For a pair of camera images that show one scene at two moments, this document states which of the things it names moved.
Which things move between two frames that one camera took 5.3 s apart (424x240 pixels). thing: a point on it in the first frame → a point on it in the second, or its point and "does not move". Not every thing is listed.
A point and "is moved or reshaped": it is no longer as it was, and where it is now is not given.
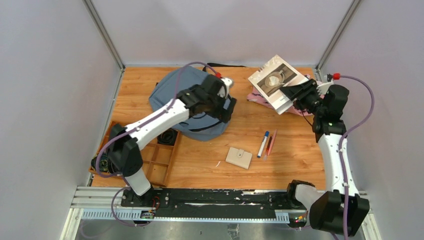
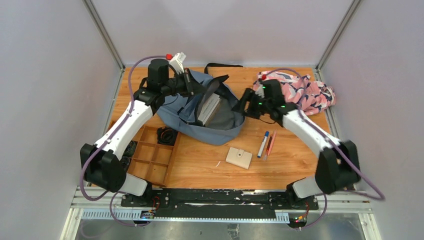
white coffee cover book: [274, 74] is moved or reshaped
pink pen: [272, 142] does not move
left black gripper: [227, 108] → [189, 85]
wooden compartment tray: [157, 159] does not move
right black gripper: [292, 92] → [247, 96]
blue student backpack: [199, 127] is moved or reshaped
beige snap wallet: [239, 157] does not move
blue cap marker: [267, 133] does not move
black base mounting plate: [214, 203] does not move
